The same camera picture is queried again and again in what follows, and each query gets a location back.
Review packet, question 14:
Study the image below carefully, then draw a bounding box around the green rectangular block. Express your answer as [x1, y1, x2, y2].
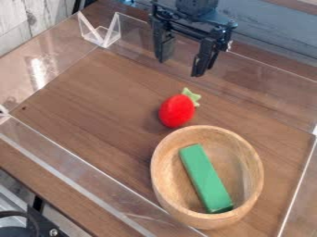
[178, 143, 233, 214]

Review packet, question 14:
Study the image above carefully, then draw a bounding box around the wooden bowl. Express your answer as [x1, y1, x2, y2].
[150, 125, 264, 230]

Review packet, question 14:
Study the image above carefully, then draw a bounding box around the red plush strawberry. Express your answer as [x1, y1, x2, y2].
[158, 87, 202, 128]

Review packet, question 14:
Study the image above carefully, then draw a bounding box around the black clamp with cable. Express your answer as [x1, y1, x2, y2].
[0, 207, 70, 237]

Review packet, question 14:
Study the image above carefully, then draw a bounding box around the clear acrylic enclosure wall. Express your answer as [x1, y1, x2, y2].
[0, 11, 317, 237]

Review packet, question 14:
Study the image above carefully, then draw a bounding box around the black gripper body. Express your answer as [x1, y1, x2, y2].
[150, 0, 239, 51]

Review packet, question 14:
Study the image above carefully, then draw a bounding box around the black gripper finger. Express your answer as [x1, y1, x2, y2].
[192, 38, 220, 77]
[153, 19, 176, 63]

